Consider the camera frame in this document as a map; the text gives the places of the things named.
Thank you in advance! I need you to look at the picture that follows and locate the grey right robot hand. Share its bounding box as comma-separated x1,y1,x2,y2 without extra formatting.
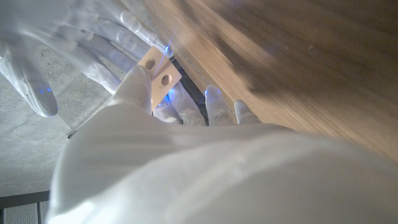
0,0,173,118

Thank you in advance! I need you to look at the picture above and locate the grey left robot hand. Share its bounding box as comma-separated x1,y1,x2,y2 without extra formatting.
45,64,398,224

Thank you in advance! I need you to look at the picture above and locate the wooden block with holes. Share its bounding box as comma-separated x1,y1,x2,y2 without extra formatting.
136,45,183,110

